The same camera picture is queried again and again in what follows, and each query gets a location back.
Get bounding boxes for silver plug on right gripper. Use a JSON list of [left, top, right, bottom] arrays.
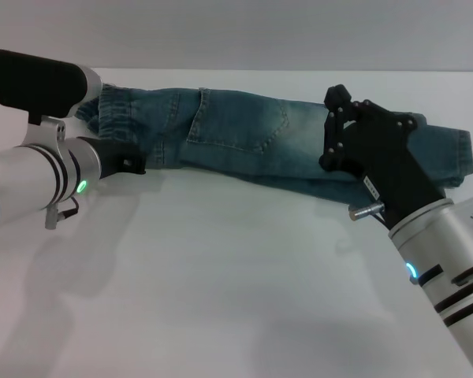
[[347, 202, 385, 221]]

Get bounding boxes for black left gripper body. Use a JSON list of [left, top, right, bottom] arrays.
[[87, 134, 147, 181]]

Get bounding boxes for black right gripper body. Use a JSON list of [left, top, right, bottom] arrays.
[[318, 98, 447, 230]]

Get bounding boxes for blue denim shorts with cartoon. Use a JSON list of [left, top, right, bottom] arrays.
[[76, 83, 473, 206]]

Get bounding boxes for black cable with silver connector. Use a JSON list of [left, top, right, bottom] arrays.
[[44, 195, 80, 230]]

